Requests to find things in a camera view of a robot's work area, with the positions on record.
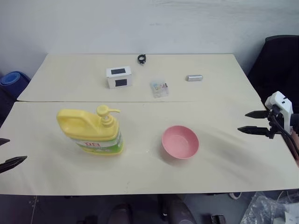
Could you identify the white box with black squares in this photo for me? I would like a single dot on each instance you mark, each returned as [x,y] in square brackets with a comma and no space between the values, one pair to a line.
[118,79]

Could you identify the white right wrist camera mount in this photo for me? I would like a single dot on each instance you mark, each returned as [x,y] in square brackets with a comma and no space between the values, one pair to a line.
[285,112]

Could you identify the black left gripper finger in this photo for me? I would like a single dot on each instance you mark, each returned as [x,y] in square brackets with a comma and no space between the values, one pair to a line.
[3,141]
[12,161]

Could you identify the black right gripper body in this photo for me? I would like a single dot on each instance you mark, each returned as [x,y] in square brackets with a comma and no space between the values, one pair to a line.
[273,121]

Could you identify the silver metal cylinder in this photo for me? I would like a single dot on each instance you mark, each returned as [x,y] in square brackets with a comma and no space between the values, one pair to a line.
[194,78]

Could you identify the yellow detergent pump bottle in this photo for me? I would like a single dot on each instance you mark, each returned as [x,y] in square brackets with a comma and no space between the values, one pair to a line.
[93,130]

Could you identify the blue rolled foam mat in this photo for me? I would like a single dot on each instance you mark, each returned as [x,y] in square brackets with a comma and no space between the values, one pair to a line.
[11,79]

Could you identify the black office chair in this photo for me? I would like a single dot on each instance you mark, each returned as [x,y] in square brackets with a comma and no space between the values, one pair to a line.
[275,65]

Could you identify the clear plastic bag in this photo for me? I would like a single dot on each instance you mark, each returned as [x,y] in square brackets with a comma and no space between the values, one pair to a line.
[268,207]

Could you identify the clear plastic box colourful contents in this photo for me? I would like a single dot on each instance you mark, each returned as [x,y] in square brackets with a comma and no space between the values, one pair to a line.
[159,88]

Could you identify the pink plastic bowl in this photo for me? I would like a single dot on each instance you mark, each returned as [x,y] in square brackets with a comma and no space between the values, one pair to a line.
[180,142]

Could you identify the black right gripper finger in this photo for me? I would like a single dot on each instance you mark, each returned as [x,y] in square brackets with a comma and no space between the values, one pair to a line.
[258,114]
[255,130]

